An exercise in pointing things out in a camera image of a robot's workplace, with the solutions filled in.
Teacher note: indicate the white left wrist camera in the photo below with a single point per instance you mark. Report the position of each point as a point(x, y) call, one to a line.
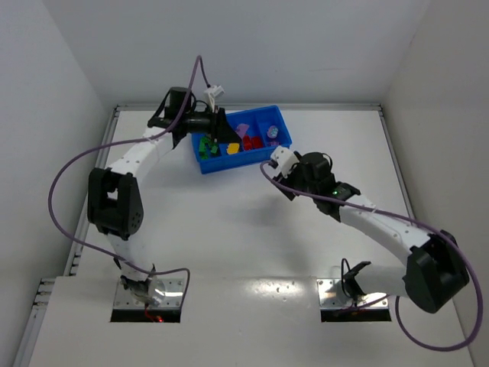
point(211, 94)

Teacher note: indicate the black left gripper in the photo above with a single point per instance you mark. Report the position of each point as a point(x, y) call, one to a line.
point(221, 125)

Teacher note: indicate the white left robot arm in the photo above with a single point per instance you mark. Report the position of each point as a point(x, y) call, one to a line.
point(114, 200)

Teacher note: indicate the red rectangular lego brick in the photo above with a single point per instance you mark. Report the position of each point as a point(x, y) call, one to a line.
point(257, 142)

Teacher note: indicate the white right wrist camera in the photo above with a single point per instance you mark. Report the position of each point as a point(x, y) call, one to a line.
point(283, 160)

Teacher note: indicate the purple rounded lego block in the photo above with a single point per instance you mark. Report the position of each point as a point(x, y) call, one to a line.
point(272, 132)

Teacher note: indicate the red scalloped lego block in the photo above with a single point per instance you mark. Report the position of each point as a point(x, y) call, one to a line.
point(246, 142)

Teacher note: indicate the green rectangular lego brick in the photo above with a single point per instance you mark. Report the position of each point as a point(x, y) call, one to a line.
point(206, 142)

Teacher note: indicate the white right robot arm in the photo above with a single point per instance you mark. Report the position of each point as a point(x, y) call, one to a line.
point(430, 273)

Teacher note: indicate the green half-round lego block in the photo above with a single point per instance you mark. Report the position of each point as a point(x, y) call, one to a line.
point(208, 153)

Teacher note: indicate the blue divided plastic bin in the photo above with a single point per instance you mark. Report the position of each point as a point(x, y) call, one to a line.
point(261, 130)

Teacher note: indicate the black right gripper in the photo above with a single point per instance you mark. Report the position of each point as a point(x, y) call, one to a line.
point(287, 187)

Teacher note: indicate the yellow striped lego block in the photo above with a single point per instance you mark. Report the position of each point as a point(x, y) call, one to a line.
point(233, 148)

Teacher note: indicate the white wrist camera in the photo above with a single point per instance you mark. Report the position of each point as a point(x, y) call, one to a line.
point(211, 94)
point(283, 160)

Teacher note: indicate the purple cloud lego block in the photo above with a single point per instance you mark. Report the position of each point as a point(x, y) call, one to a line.
point(241, 130)

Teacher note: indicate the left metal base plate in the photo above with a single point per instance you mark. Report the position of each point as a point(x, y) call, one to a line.
point(163, 294)

